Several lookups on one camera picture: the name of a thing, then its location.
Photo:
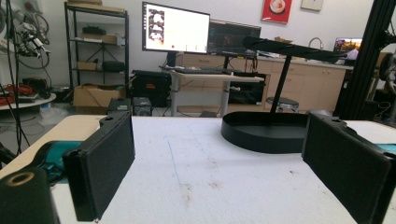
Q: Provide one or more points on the black keyboard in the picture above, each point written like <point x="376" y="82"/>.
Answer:
<point x="202" y="71"/>

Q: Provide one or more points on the framed picture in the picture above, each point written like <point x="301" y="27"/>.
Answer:
<point x="312" y="4"/>

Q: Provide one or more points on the black metal shelf rack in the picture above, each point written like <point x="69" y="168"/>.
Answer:
<point x="93" y="11"/>

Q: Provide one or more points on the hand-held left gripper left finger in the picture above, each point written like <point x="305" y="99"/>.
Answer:
<point x="99" y="168"/>

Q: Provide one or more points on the round white table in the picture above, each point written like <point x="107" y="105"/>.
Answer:
<point x="28" y="102"/>

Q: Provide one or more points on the wooden cabinet counter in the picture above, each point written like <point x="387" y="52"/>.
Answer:
<point x="311" y="87"/>

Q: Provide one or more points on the red poster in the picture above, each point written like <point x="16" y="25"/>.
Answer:
<point x="276" y="12"/>

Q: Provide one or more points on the small lit screen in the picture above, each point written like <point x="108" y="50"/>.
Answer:
<point x="347" y="46"/>

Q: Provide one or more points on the white standing desk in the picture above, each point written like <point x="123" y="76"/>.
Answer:
<point x="218" y="77"/>

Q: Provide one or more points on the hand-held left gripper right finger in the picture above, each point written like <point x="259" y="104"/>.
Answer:
<point x="345" y="161"/>

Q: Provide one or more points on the flat cardboard box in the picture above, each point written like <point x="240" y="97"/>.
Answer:
<point x="99" y="38"/>

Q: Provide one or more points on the bright computer monitor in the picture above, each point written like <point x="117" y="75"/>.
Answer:
<point x="180" y="28"/>

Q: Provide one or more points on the black metal frame post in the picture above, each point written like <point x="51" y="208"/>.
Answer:
<point x="367" y="56"/>

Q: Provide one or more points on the large cardboard box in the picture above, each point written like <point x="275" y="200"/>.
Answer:
<point x="93" y="98"/>

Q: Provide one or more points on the white foam mat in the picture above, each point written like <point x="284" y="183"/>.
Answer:
<point x="202" y="161"/>

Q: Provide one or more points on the dark computer monitor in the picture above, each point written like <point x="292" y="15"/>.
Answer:
<point x="233" y="37"/>

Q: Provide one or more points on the black two-tier stand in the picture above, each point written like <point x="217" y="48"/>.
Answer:
<point x="264" y="133"/>

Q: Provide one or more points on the small black equipment box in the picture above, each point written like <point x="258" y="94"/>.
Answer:
<point x="119" y="105"/>
<point x="142" y="106"/>

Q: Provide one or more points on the curved metal faucet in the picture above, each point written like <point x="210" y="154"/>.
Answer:
<point x="315" y="39"/>

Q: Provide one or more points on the black hard case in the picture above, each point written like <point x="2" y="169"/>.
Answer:
<point x="149" y="90"/>

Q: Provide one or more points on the black crate under desk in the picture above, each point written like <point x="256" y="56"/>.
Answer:
<point x="249" y="90"/>

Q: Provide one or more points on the black bag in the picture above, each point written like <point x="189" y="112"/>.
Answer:
<point x="113" y="66"/>

